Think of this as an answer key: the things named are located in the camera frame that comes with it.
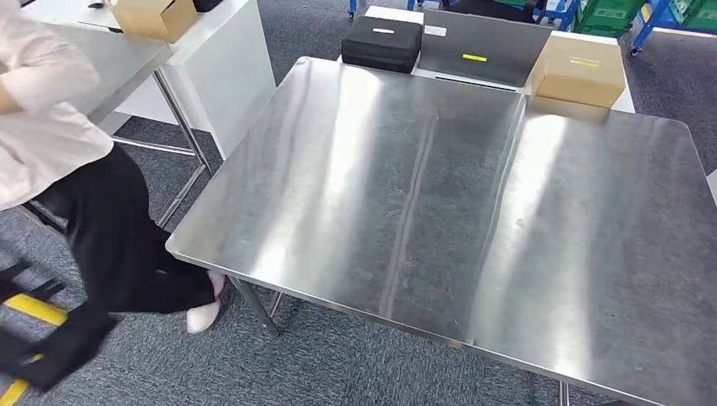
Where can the stainless steel workbench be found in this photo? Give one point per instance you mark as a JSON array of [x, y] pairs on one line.
[[420, 224]]

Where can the black carrying case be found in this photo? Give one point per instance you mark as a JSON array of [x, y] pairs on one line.
[[381, 45]]

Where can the cardboard box yellow label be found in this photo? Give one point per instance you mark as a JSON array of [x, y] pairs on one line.
[[577, 78]]

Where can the stainless steel table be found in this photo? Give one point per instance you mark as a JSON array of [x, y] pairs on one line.
[[123, 61]]

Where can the open cardboard box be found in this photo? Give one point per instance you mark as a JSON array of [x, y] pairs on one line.
[[151, 19]]

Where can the walking person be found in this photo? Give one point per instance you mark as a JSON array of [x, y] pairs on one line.
[[56, 140]]

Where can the green plastic crate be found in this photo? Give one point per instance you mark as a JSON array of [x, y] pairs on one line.
[[608, 17], [694, 14]]

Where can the yellow floor tape square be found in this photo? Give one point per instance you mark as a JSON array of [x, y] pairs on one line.
[[39, 309]]

